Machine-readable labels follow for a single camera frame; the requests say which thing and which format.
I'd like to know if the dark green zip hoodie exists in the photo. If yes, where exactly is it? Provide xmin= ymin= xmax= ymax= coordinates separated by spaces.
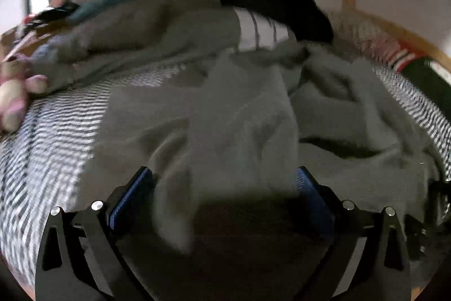
xmin=76 ymin=45 xmax=445 ymax=253

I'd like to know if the black white checkered bedsheet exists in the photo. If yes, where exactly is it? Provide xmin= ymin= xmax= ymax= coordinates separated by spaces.
xmin=1 ymin=66 xmax=450 ymax=287

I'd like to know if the pink plush bear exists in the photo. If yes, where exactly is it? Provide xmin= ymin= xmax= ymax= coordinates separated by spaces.
xmin=1 ymin=53 xmax=47 ymax=133

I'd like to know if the hello kitty pillow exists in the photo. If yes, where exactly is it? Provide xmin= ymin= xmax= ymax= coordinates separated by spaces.
xmin=401 ymin=56 xmax=450 ymax=118

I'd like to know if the red striped pillow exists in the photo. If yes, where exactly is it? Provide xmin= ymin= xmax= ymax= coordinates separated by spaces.
xmin=360 ymin=34 xmax=426 ymax=72

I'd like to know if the grey folded duvet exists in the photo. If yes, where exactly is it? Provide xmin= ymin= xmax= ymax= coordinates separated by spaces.
xmin=30 ymin=0 xmax=241 ymax=93

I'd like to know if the clutter on headboard shelf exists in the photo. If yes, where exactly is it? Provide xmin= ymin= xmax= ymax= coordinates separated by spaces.
xmin=15 ymin=0 xmax=80 ymax=40

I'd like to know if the teal pillow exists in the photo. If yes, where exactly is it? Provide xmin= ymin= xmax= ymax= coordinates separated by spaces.
xmin=66 ymin=0 xmax=131 ymax=25

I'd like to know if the white striped garment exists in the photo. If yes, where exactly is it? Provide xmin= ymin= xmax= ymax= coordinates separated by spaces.
xmin=234 ymin=8 xmax=293 ymax=52

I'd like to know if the black fuzzy garment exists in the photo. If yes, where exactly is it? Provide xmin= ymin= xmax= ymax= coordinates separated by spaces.
xmin=220 ymin=0 xmax=334 ymax=45

